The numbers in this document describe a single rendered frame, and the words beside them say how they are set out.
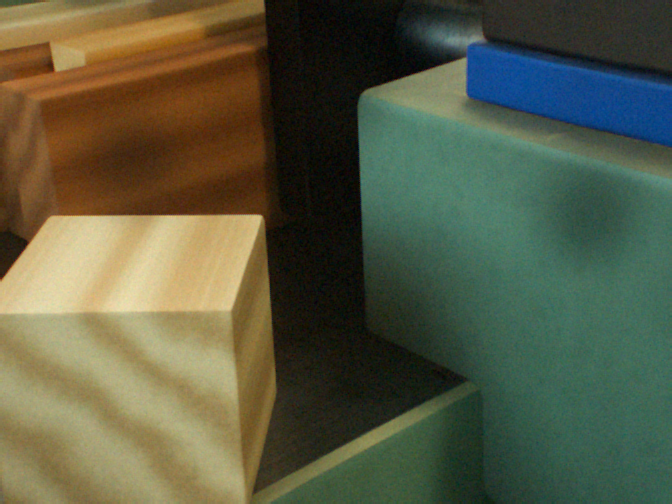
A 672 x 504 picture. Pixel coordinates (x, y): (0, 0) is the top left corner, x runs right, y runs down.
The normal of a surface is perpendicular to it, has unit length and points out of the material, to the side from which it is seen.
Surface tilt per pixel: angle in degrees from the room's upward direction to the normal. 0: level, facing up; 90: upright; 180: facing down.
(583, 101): 90
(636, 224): 90
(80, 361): 90
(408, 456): 90
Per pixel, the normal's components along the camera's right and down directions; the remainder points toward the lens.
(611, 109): -0.75, 0.30
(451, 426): 0.66, 0.29
